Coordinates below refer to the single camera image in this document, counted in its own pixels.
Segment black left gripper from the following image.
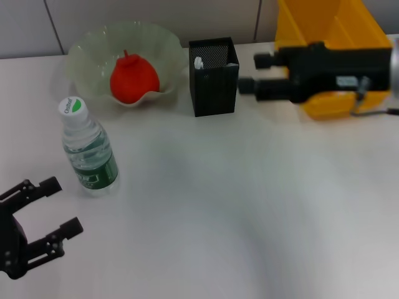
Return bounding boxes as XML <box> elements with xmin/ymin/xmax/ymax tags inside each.
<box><xmin>0</xmin><ymin>176</ymin><xmax>85</xmax><ymax>280</ymax></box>

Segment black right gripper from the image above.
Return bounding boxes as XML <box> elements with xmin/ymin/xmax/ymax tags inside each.
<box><xmin>238</xmin><ymin>41</ymin><xmax>394</xmax><ymax>104</ymax></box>

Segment clear green-label water bottle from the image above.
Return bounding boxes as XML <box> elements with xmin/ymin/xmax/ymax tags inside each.
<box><xmin>57</xmin><ymin>96</ymin><xmax>121</xmax><ymax>198</ymax></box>

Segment orange fruit with stem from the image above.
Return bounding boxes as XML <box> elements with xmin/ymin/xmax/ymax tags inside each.
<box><xmin>110</xmin><ymin>49</ymin><xmax>161</xmax><ymax>105</ymax></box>

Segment black mesh pen holder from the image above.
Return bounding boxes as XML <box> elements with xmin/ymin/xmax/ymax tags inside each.
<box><xmin>188</xmin><ymin>37</ymin><xmax>240</xmax><ymax>118</ymax></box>

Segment translucent green wavy fruit plate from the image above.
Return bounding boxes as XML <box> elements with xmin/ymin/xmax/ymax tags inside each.
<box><xmin>67</xmin><ymin>20</ymin><xmax>185</xmax><ymax>109</ymax></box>

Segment yellow plastic storage bin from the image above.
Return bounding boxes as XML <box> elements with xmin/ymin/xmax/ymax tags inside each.
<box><xmin>274</xmin><ymin>0</ymin><xmax>394</xmax><ymax>121</ymax></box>

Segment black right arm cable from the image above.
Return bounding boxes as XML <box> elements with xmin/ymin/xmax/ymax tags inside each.
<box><xmin>350</xmin><ymin>77</ymin><xmax>399</xmax><ymax>118</ymax></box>

